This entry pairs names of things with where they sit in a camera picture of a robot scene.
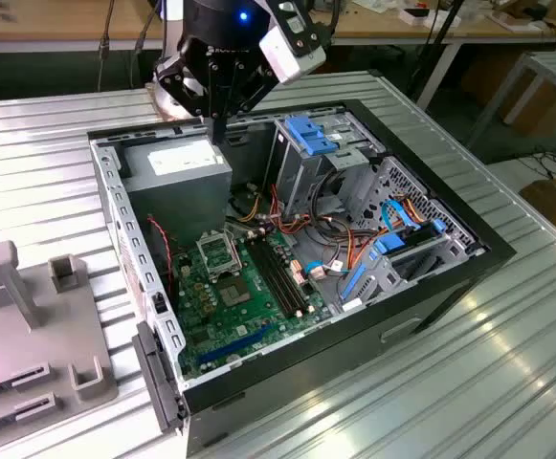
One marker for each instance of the green motherboard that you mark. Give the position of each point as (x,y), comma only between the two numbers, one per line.
(253,311)

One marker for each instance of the white box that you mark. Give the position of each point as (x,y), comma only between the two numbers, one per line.
(426,16)

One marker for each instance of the black tripod leg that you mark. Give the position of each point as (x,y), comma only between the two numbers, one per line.
(432,53)

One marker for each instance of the CPU socket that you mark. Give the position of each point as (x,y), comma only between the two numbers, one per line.
(233,294)

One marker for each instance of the brown arm base plate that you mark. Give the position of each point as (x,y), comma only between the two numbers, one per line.
(150,95)

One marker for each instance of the blue disk carrier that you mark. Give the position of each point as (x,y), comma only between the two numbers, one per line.
(390,244)

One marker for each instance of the black RAM slot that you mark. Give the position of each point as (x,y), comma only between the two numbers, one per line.
(284,277)
(292,277)
(276,277)
(268,277)

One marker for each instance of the blue bay bracket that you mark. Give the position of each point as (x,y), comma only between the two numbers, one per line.
(356,279)

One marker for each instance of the grey power supply unit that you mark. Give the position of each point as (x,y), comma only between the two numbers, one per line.
(182,191)

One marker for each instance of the black PC case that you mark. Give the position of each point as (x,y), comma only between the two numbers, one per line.
(335,363)

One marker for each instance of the black camera bracket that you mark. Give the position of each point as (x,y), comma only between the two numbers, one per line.
(316,33)

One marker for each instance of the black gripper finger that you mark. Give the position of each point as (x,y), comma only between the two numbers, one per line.
(168,79)
(258,83)

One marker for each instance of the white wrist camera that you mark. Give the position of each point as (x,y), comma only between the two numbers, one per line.
(287,55)

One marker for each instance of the blue drive bay latch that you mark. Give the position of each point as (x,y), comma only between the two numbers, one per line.
(306,136)

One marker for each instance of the black plastic case latch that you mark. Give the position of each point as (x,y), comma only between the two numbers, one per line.
(155,378)

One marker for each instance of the grey drive bay cage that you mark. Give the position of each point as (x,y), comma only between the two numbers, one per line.
(301,172)

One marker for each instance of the blue expansion slot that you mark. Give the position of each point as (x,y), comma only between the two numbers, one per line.
(237,344)

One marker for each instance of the large cardboard sheet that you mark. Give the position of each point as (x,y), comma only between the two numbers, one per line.
(540,102)

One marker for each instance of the wooden top workbench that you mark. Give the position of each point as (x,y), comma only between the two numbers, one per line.
(378,24)
(43,19)

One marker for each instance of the grey metal slat table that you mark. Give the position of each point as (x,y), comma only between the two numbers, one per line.
(555,62)

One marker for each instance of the grey parts rack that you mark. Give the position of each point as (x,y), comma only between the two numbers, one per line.
(0,334)

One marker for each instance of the brown cardboard box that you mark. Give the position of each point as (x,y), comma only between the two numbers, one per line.
(555,205)

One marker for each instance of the white barcode sticker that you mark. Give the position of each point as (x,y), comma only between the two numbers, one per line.
(241,330)

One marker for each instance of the grey disk bay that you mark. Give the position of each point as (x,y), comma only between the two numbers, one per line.
(402,277)

